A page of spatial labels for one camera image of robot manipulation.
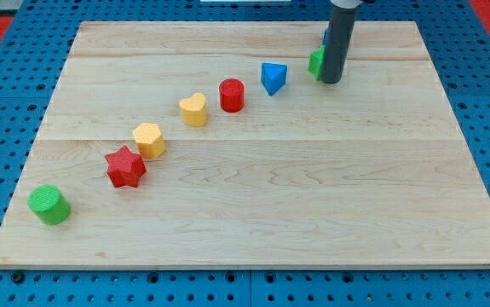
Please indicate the green star block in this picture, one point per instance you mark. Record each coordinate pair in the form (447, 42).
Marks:
(316, 61)

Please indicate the blue triangle block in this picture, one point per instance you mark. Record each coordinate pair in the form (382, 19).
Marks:
(273, 77)

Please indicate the red star block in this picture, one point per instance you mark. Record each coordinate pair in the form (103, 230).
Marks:
(125, 168)

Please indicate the red cylinder block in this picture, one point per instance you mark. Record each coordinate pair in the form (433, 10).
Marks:
(232, 95)

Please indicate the yellow heart block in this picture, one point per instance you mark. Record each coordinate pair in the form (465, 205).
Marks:
(193, 110)

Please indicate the light wooden board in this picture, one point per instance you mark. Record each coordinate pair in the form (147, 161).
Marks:
(371, 173)

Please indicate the yellow hexagon block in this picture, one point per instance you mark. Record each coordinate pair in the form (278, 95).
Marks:
(149, 140)

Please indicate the blue block behind tool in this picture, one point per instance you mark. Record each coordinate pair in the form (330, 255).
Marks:
(325, 37)

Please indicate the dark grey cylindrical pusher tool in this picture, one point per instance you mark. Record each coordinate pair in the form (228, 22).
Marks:
(339, 32)

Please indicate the green cylinder block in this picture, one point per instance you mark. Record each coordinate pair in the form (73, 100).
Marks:
(49, 205)

